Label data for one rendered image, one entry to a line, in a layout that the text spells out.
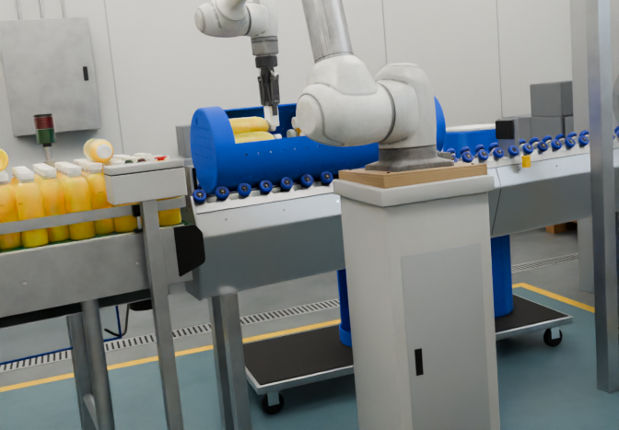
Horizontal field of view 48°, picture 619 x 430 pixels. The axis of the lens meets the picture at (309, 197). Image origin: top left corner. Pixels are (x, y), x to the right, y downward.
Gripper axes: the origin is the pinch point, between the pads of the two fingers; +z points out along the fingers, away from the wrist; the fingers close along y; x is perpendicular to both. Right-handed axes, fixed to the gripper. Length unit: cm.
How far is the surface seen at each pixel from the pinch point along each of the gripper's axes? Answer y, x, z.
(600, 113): -35, -115, 10
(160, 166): -34, 48, 9
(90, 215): -20, 66, 22
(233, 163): -13.4, 20.1, 13.0
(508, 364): 10, -106, 118
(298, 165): -12.0, -3.0, 16.4
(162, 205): -20, 46, 22
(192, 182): -4.7, 31.2, 18.2
